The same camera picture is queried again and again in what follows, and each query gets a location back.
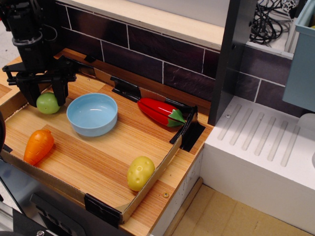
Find light blue plastic bowl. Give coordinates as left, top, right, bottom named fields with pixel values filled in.
left=66, top=93, right=118, bottom=137

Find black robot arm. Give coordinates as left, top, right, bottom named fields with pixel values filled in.
left=0, top=0, right=76, bottom=106

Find red toy chili pepper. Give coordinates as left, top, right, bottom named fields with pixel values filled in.
left=137, top=98, right=186, bottom=127

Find yellow toy potato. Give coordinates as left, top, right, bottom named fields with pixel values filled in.
left=127, top=156, right=155, bottom=192

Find green toy pear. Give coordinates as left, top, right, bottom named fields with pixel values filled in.
left=36, top=92, right=60, bottom=115

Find dark grey vertical post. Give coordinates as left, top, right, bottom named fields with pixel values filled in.
left=208, top=0, right=257, bottom=125

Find teal plastic bin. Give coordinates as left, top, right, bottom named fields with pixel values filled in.
left=283, top=0, right=315, bottom=111

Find tangled black cables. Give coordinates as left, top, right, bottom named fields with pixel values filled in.
left=249, top=0, right=302, bottom=45

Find white toy sink drainboard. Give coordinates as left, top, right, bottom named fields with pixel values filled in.
left=201, top=97, right=315, bottom=234

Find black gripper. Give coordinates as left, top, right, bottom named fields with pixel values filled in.
left=1, top=36, right=77, bottom=107

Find orange toy carrot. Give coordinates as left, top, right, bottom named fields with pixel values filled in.
left=23, top=129, right=54, bottom=165

